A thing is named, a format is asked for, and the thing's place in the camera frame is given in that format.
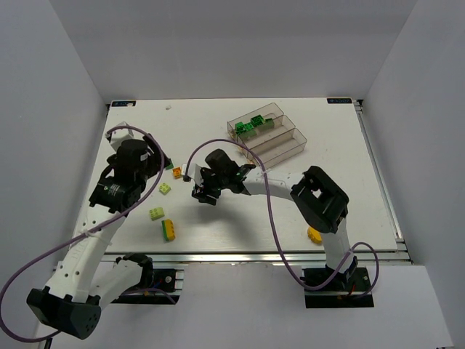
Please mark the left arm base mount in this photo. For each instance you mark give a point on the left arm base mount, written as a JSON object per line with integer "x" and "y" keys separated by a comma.
{"x": 158, "y": 286}

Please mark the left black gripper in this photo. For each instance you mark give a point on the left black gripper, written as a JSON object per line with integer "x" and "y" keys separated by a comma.
{"x": 160, "y": 160}

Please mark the orange lego brick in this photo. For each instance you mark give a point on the orange lego brick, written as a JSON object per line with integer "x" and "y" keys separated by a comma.
{"x": 177, "y": 172}

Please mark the green 2x4 lego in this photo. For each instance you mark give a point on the green 2x4 lego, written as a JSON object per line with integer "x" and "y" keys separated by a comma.
{"x": 241, "y": 127}

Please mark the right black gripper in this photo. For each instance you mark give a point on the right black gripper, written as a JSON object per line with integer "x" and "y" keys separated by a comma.
{"x": 205, "y": 182}

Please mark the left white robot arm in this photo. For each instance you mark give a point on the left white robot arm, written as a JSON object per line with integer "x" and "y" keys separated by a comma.
{"x": 72, "y": 300}

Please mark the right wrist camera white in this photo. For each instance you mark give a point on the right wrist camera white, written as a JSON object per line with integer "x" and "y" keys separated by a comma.
{"x": 192, "y": 172}

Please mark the light green 2x3 lego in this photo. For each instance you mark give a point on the light green 2x3 lego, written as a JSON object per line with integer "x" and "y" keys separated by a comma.
{"x": 156, "y": 213}

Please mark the clear three-compartment container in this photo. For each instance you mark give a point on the clear three-compartment container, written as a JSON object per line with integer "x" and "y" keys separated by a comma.
{"x": 274, "y": 145}

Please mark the yellow green stacked lego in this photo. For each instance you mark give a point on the yellow green stacked lego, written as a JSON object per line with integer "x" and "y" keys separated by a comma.
{"x": 168, "y": 230}

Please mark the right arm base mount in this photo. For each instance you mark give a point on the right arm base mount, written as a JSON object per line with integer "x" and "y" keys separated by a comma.
{"x": 355, "y": 293}

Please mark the green lego upside-down rectangular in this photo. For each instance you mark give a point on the green lego upside-down rectangular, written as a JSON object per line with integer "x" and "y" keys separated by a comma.
{"x": 257, "y": 121}

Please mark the light green small lego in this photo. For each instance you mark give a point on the light green small lego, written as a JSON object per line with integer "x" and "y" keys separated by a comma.
{"x": 164, "y": 188}

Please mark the yellow round lego piece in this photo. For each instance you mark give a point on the yellow round lego piece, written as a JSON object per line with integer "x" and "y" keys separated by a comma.
{"x": 314, "y": 236}

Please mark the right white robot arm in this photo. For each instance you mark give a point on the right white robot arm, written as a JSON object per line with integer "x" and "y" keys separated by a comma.
{"x": 321, "y": 202}

